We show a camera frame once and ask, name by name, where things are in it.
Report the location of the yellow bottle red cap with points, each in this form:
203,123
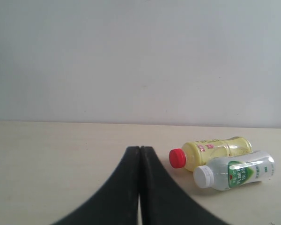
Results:
198,153

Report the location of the white green label bottle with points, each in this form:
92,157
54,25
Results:
224,173

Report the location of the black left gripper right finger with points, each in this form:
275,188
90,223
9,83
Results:
163,201

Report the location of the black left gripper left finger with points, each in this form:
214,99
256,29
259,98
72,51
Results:
116,202

